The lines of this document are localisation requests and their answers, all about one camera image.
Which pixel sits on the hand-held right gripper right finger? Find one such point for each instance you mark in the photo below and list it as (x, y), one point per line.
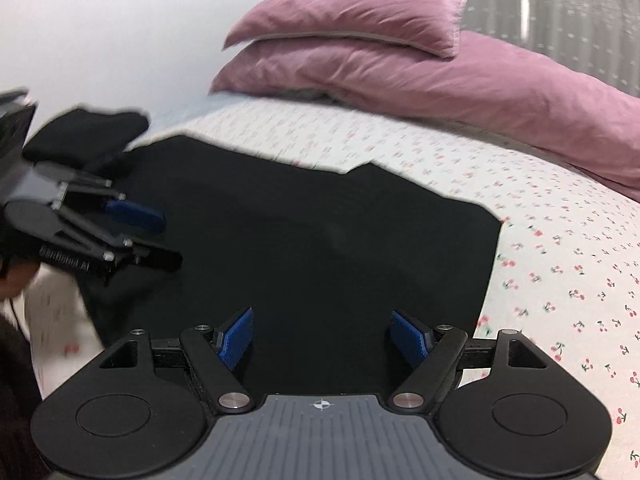
(410, 341)

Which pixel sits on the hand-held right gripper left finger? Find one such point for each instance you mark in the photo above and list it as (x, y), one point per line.
(235, 340)

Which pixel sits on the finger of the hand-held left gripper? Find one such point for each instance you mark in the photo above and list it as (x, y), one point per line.
(145, 257)
(134, 214)

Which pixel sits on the black pants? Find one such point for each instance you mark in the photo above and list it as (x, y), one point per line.
(310, 250)

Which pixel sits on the person's left hand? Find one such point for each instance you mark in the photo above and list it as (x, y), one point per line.
(14, 280)

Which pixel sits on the light blue cloth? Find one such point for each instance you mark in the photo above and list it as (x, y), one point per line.
(205, 110)

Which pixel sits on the cherry print bed sheet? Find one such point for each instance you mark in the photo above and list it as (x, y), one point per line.
(560, 270)

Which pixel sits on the person's dark clothing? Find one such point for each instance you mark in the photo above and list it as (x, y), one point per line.
(15, 385)

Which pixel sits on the large pink pillow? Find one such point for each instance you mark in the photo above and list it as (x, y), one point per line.
(450, 85)

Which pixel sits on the small pink pillow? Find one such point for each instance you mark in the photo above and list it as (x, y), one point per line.
(360, 15)

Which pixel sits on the grey curtain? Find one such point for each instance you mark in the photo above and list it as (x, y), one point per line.
(550, 5)

